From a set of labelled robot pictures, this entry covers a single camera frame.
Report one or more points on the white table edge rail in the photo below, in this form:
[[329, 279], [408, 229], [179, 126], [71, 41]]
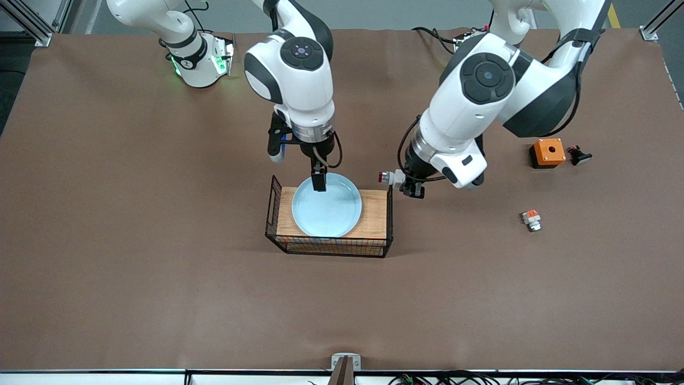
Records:
[[80, 378]]

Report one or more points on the black push button head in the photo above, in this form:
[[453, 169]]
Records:
[[581, 158]]

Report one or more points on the grey metal bracket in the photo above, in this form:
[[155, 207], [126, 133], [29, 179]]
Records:
[[336, 358]]

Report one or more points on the aluminium frame profile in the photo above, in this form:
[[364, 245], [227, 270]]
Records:
[[32, 29], [650, 34]]

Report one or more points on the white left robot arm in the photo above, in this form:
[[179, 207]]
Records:
[[481, 107]]

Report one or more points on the wooden board lid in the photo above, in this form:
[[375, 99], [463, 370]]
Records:
[[374, 214]]

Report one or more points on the brown paper table cover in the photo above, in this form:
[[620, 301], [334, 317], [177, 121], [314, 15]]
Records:
[[160, 310]]

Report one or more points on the tan support bar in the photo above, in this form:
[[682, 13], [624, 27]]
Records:
[[342, 374]]

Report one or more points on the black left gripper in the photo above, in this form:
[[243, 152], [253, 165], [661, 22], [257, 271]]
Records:
[[418, 167]]

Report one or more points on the orange white switch block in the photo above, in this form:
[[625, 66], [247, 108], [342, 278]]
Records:
[[531, 219]]

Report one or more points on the red push button switch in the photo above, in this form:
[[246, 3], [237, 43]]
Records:
[[394, 178]]

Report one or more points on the orange button enclosure box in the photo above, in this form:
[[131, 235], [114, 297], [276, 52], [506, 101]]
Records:
[[544, 156]]

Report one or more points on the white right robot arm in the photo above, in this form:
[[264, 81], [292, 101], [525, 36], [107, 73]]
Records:
[[299, 96]]

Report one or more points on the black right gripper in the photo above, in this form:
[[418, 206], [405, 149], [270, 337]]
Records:
[[316, 150]]

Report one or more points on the light blue round plate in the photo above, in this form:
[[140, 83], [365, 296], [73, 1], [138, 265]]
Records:
[[331, 214]]

